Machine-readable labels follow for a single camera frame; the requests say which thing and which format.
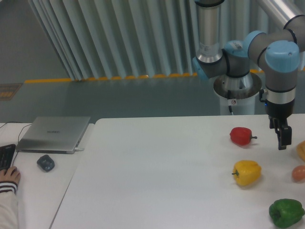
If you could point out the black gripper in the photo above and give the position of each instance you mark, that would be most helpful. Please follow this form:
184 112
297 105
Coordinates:
280 113

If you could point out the white sleeved forearm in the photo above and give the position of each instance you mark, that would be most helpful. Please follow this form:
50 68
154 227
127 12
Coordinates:
8 205

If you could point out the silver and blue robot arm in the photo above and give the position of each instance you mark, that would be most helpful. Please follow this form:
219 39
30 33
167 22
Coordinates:
263 64

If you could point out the person's hand on mouse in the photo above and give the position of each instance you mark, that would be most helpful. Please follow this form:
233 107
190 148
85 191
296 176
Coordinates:
12 174

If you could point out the red bell pepper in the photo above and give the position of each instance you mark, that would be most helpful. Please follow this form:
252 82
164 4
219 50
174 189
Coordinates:
241 136

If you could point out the brown egg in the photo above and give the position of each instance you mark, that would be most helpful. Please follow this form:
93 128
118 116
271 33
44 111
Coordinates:
298 173

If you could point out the yellow bell pepper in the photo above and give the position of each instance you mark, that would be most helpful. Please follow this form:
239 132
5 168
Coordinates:
246 172

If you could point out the green bell pepper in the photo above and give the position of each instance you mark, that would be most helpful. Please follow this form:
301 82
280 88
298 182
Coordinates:
286 212

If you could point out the silver closed laptop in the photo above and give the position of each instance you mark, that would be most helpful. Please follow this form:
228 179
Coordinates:
54 134

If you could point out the black computer mouse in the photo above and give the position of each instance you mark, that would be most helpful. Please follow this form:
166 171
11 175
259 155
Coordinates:
46 163

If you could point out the black keyboard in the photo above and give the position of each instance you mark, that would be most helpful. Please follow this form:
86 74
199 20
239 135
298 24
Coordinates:
6 156

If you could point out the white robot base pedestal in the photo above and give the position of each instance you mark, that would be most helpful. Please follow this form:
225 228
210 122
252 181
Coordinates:
237 100

